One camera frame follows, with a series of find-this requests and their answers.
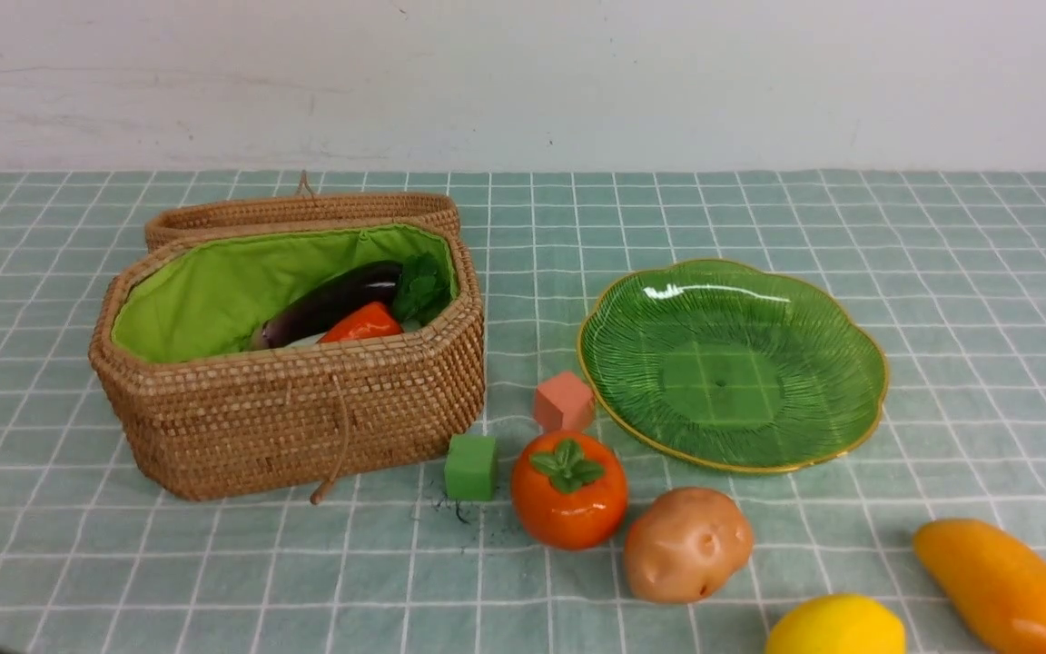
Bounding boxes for dark purple eggplant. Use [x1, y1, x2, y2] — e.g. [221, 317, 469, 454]
[249, 260, 403, 351]

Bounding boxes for pink foam cube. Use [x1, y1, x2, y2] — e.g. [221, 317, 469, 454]
[535, 370, 597, 433]

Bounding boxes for woven wicker basket lid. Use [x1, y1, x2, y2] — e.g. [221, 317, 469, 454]
[143, 173, 460, 250]

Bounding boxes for orange carrot green leaves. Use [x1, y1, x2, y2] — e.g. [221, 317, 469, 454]
[317, 255, 449, 344]

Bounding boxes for brown potato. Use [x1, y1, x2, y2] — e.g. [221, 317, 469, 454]
[623, 487, 755, 604]

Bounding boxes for woven wicker basket green lining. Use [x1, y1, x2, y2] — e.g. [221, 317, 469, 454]
[88, 218, 487, 506]

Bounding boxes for white radish green leaves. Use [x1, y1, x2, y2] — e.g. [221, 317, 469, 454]
[288, 320, 422, 348]

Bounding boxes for green foam cube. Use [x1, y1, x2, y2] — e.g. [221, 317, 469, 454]
[444, 433, 498, 502]

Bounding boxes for yellow lemon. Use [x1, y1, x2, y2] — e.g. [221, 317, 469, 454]
[764, 593, 906, 653]

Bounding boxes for green glass leaf plate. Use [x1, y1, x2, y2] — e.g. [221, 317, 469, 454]
[577, 258, 890, 473]

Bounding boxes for orange yellow mango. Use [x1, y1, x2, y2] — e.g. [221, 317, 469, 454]
[912, 518, 1046, 653]

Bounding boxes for orange persimmon green calyx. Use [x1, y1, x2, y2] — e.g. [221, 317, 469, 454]
[509, 430, 628, 550]

